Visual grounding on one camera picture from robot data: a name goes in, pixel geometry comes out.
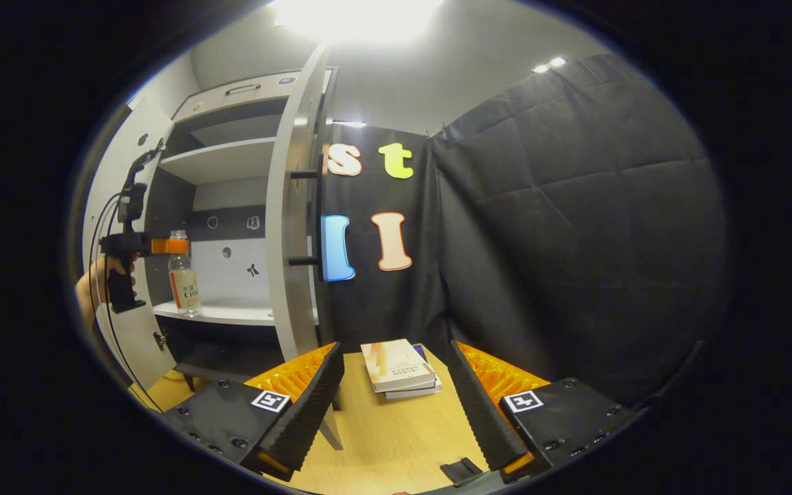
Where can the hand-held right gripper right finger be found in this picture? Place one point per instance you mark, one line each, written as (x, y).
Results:
(482, 419)

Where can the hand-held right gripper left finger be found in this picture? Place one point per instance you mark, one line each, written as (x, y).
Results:
(313, 412)

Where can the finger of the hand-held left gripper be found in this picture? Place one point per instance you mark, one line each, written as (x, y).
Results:
(169, 246)

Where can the clear plastic bottle orange label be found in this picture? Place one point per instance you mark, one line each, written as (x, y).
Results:
(186, 289)

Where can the grey cabinet door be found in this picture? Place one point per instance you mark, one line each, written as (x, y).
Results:
(286, 240)
(128, 344)

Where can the grey cabinet with shelves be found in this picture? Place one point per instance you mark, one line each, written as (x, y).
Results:
(231, 161)

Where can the black flat object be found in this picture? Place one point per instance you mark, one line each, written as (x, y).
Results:
(461, 471)

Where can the beige cover book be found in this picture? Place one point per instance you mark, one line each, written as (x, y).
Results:
(396, 364)

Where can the large ceiling light panel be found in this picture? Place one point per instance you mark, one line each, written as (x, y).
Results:
(358, 17)

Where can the small ceiling light panel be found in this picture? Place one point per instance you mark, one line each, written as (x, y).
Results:
(548, 65)

